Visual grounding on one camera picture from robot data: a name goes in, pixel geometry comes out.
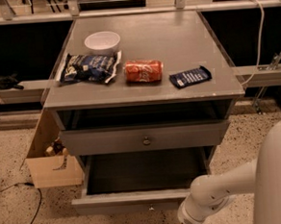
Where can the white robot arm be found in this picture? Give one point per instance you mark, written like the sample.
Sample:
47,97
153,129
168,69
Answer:
261,176

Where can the dark blue snack bar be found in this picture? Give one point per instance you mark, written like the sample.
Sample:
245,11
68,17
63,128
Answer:
191,77

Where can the grey top drawer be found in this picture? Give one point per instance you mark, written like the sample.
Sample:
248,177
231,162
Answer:
143,138

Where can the black object on ledge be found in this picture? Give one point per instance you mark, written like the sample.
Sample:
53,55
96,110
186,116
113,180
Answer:
9,82

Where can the metal rail frame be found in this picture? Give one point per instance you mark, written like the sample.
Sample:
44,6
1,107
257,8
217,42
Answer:
23,11

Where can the blue chip bag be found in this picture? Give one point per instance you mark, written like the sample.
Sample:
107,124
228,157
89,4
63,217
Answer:
91,68

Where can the red soda can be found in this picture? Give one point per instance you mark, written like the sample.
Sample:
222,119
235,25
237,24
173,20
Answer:
143,71

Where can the cardboard box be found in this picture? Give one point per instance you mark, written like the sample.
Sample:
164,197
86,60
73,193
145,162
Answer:
43,169

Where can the items inside cardboard box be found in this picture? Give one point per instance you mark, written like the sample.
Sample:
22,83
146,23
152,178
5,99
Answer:
57,148

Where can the white bowl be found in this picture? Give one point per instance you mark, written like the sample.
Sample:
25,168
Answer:
103,43

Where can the grey drawer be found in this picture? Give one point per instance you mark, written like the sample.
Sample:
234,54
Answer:
139,181
143,138

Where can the grey drawer cabinet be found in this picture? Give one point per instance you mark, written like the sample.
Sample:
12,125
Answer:
180,41

